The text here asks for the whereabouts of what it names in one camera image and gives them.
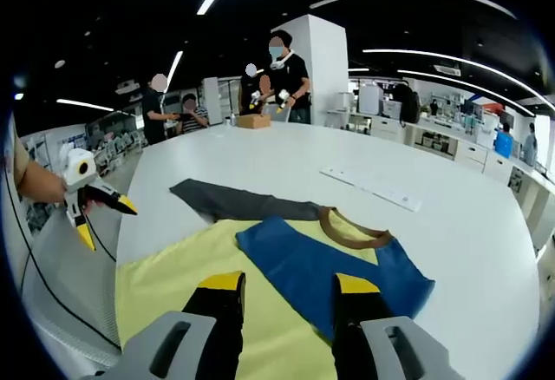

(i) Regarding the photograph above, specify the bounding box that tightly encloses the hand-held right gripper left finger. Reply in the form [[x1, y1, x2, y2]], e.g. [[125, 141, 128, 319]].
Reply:
[[93, 270, 247, 380]]

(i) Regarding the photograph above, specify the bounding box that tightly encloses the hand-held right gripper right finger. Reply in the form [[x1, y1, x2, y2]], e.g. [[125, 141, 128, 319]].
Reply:
[[331, 272, 466, 380]]

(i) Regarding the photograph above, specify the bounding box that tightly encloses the yellow blue grey garment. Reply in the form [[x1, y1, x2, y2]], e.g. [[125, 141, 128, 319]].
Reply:
[[114, 178, 436, 380]]

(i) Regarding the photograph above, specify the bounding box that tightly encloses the short ceiling light strip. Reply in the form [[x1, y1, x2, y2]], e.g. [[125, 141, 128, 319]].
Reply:
[[164, 49, 185, 93], [55, 98, 115, 114]]

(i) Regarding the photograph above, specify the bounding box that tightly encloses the white long flat plate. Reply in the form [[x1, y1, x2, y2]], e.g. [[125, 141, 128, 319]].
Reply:
[[319, 164, 422, 213]]

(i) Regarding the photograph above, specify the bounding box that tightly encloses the cardboard box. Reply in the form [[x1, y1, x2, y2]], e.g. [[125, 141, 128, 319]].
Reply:
[[235, 113, 273, 131]]

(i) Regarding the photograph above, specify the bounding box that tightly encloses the row of white cabinets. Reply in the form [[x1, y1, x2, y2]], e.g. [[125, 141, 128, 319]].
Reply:
[[324, 108, 555, 247]]

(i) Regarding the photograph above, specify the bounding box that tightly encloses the white appliance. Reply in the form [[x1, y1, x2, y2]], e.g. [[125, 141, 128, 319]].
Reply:
[[357, 83, 385, 116]]

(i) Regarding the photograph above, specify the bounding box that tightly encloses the curved ceiling light strip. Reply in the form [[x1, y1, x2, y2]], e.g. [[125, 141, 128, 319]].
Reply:
[[396, 69, 535, 117], [362, 49, 537, 117]]

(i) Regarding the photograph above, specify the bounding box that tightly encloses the black cable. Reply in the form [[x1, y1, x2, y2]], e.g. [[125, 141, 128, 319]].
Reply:
[[6, 167, 123, 351]]

